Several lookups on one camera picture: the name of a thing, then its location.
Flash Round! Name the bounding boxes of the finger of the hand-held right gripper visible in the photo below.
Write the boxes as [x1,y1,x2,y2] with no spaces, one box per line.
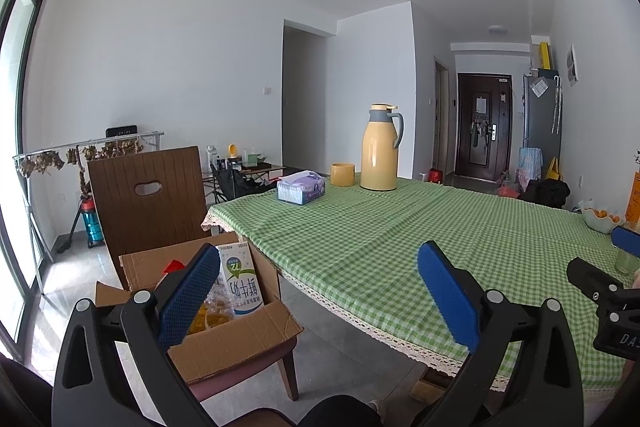
[611,226,640,258]
[566,257,628,308]

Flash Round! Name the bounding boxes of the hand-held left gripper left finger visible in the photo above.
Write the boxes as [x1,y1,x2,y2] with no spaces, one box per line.
[52,243,221,427]

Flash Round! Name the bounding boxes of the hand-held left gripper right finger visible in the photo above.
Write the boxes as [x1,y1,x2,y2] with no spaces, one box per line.
[416,240,586,427]

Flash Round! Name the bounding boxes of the brown cardboard box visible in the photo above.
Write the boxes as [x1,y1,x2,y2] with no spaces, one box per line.
[95,233,305,385]

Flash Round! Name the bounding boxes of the clear drinking glass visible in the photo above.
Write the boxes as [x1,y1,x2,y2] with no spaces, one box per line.
[615,247,640,275]

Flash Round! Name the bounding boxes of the white fruit bowl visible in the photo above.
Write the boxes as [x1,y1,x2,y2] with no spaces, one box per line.
[581,207,627,234]

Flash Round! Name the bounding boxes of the yellow plastic wrapper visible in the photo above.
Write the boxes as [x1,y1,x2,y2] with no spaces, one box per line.
[187,302,236,336]

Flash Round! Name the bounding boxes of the orange box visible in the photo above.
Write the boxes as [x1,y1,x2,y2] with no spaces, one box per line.
[627,171,640,223]

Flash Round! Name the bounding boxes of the white green milk carton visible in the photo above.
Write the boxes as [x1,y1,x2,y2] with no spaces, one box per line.
[216,241,266,319]

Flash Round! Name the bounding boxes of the brown slatted chair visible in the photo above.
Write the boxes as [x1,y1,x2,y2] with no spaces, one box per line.
[87,146,301,403]

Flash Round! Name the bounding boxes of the green checkered tablecloth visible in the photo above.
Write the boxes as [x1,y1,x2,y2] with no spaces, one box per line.
[201,168,640,408]

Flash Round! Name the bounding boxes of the black bag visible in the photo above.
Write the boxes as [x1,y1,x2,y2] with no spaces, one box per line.
[520,179,572,208]

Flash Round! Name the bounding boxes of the blue red vacuum cleaner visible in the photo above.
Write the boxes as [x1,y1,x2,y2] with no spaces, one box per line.
[56,194,106,254]

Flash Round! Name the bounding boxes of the blue hanging clothes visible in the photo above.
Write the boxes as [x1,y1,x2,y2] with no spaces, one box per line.
[517,147,544,192]

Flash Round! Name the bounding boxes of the small folding table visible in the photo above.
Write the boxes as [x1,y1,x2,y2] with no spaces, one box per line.
[240,162,287,180]

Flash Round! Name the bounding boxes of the grey refrigerator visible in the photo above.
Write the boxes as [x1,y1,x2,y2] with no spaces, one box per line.
[522,73,562,180]

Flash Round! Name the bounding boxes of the purple tissue pack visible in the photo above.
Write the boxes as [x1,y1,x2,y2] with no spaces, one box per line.
[276,171,327,205]

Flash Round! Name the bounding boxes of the dark brown entrance door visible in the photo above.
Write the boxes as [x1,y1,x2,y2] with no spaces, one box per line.
[456,73,513,182]

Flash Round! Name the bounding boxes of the yellow thermos jug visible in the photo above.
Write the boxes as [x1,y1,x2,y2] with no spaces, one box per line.
[360,103,405,192]

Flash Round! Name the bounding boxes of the white umbrella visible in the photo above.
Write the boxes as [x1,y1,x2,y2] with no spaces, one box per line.
[551,76,562,135]

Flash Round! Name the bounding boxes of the yellow cup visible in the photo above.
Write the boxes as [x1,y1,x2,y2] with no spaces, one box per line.
[330,162,357,186]

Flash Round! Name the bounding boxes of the metal drying rack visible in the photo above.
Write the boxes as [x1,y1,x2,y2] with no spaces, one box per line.
[12,131,166,268]

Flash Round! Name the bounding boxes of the person's leg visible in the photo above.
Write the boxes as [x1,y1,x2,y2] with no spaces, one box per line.
[295,396,386,427]

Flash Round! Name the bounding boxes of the yellow box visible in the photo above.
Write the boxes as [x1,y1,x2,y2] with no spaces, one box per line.
[531,42,552,70]

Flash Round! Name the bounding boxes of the wooden table frame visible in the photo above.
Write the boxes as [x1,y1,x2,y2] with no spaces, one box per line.
[410,364,468,408]

